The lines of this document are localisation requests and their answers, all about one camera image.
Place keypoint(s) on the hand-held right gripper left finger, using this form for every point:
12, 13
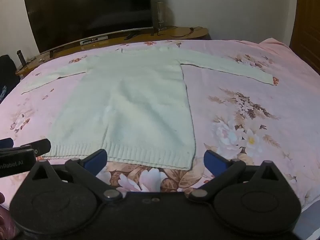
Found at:
97, 158

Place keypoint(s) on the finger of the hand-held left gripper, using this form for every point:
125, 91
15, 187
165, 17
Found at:
5, 143
37, 147

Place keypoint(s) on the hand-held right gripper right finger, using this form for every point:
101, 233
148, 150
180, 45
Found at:
214, 160

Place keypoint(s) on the white towel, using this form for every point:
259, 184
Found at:
130, 100

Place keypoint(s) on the person's left hand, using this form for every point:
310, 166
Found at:
5, 220

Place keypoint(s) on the floral pink bedsheet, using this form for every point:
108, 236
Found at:
237, 120

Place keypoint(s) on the black cylindrical bottle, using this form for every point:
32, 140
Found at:
21, 58

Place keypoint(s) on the silver set-top box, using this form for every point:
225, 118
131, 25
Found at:
93, 40

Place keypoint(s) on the wooden television cabinet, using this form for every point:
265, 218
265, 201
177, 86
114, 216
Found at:
176, 33

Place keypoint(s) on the black flat-screen television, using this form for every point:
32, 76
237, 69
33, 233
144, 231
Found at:
87, 10

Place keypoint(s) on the clear glass vase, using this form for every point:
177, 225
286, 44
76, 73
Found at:
160, 15

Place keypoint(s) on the brown wooden door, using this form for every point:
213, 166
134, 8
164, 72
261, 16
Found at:
306, 17

